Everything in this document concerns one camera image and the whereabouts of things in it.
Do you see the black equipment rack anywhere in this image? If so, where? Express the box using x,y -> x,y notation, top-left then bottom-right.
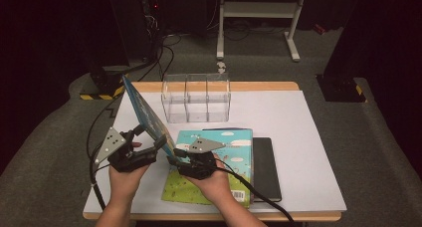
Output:
105,0 -> 167,62

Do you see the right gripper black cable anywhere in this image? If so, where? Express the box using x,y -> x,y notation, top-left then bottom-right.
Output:
212,159 -> 296,225

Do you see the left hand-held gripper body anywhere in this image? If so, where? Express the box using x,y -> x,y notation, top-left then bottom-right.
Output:
94,126 -> 157,173

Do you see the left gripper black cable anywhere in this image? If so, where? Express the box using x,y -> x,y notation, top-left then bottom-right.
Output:
89,150 -> 107,211

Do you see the white metal stand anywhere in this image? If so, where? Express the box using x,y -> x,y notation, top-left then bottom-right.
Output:
216,0 -> 308,63

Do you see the teal meadow picture book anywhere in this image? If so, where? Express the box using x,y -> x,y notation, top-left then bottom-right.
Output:
161,128 -> 255,209

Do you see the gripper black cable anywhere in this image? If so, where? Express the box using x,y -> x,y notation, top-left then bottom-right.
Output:
212,159 -> 296,225
89,150 -> 107,211

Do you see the blue animal picture book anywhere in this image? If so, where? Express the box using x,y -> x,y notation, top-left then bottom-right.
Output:
121,75 -> 177,160

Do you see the clear acrylic book rack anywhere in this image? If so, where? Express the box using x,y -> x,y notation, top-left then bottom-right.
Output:
161,72 -> 232,124

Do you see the black hardcover book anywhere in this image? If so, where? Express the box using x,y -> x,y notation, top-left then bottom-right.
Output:
252,136 -> 283,203

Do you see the white table mat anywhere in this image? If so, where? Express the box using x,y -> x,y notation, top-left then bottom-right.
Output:
83,90 -> 347,214

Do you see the bundle of black floor cables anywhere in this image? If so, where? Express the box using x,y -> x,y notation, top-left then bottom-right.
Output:
128,31 -> 182,83

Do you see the person's left hand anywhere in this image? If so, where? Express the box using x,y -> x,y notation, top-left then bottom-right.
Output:
108,165 -> 150,201

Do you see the thin black cable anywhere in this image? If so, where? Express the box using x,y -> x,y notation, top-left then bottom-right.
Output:
86,95 -> 123,161

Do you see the person's right hand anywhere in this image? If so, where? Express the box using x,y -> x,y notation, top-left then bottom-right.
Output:
185,156 -> 233,205

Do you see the black yellow-striped stand base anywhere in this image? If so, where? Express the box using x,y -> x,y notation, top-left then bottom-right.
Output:
79,66 -> 129,102
316,74 -> 367,104

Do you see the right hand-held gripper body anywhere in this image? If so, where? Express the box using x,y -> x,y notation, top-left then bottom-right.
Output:
177,137 -> 227,181

